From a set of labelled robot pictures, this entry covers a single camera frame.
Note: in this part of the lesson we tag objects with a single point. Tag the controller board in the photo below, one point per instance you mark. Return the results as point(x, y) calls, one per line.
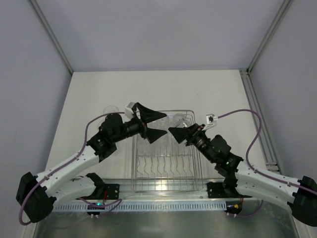
point(95, 210)
point(233, 208)

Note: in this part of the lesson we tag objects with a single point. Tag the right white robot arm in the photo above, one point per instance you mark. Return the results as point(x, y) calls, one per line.
point(299, 196)

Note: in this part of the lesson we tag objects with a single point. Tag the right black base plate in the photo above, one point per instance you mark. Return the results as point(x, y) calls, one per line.
point(221, 190)

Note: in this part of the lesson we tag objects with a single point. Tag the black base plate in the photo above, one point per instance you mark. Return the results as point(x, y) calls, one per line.
point(109, 191)
point(221, 190)

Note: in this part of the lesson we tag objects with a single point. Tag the slotted cable duct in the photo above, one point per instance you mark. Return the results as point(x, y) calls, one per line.
point(147, 206)

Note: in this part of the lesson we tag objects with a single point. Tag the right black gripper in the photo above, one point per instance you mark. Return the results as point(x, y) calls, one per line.
point(191, 137)

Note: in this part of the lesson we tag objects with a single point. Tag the clear plastic cup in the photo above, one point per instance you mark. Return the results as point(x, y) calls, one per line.
point(163, 123)
point(110, 109)
point(180, 121)
point(118, 147)

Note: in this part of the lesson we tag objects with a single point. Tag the left controller board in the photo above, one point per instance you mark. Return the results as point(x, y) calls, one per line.
point(95, 210)

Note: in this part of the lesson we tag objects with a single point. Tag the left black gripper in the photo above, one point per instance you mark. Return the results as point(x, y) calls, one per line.
point(143, 124)

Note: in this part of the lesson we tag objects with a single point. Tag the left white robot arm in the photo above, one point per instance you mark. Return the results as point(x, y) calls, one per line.
point(39, 194)

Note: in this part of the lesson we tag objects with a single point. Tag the aluminium frame rail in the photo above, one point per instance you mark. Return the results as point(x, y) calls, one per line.
point(158, 196)

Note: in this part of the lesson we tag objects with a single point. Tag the wire dish rack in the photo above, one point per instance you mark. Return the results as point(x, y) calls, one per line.
point(165, 166)

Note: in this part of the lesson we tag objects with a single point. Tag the right controller board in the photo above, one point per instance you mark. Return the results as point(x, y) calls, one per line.
point(233, 208)

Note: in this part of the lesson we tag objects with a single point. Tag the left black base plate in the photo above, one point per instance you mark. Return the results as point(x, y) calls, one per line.
point(109, 191)

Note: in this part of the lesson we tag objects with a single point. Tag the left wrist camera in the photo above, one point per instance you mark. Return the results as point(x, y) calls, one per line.
point(131, 110)

